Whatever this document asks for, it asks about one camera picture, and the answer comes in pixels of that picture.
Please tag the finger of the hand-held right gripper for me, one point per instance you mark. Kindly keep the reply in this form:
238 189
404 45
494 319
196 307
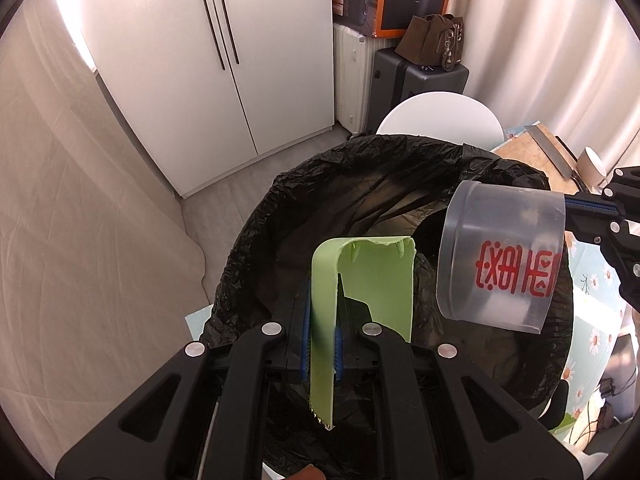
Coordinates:
585 205
590 232

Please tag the grey suitcase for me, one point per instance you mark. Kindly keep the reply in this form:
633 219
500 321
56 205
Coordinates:
400 85

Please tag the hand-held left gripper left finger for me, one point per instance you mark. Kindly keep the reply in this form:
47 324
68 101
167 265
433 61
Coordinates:
303 340

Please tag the black-lined trash bin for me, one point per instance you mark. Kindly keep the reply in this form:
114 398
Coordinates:
350 185

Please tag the brown suede handbag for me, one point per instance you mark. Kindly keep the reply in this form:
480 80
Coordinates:
425 35

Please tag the wooden cutting board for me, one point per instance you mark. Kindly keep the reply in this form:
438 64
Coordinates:
525 157

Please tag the beige curtain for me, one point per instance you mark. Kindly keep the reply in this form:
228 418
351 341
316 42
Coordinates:
90 260

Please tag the white curtain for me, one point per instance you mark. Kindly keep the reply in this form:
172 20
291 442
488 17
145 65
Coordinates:
550 50

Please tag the white wardrobe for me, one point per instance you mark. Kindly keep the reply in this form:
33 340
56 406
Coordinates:
175 60

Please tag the white chair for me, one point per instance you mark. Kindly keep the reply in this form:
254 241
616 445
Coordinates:
440 120

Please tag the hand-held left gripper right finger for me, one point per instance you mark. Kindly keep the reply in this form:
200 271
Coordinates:
340 355

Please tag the torn green plastic piece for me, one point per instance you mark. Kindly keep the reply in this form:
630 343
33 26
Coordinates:
375 285

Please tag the clear plastic cup red print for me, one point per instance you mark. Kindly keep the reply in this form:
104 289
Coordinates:
500 220

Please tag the white cup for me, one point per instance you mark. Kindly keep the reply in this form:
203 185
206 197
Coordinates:
592 167

